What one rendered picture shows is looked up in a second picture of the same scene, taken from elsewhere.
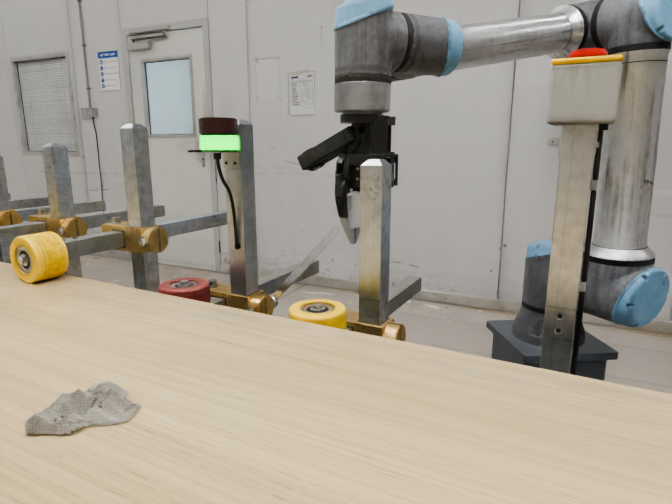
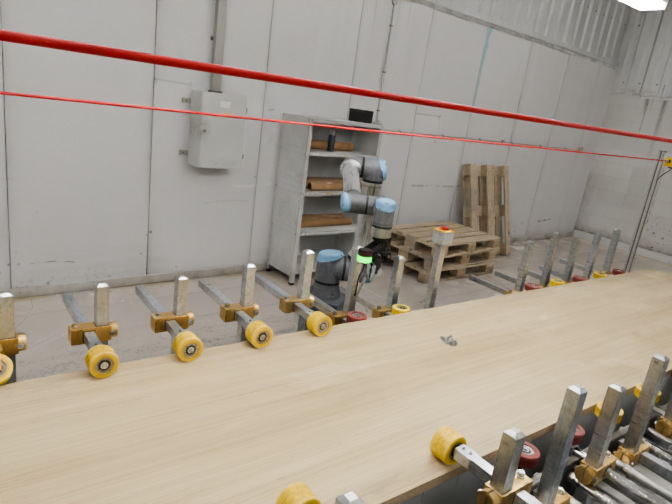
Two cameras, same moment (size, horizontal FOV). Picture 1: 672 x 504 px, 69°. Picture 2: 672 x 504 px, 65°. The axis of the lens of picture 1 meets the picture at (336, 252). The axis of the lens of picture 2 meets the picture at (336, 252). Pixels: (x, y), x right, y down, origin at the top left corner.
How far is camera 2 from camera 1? 2.22 m
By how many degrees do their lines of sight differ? 64
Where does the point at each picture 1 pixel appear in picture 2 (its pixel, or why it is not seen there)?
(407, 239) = (62, 238)
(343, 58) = (387, 222)
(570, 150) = (441, 250)
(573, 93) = (447, 239)
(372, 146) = (385, 248)
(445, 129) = (96, 136)
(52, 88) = not seen: outside the picture
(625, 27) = (375, 175)
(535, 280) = (329, 271)
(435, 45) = not seen: hidden behind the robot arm
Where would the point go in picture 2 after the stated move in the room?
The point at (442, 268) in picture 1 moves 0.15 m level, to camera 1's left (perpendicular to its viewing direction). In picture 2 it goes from (98, 259) to (82, 263)
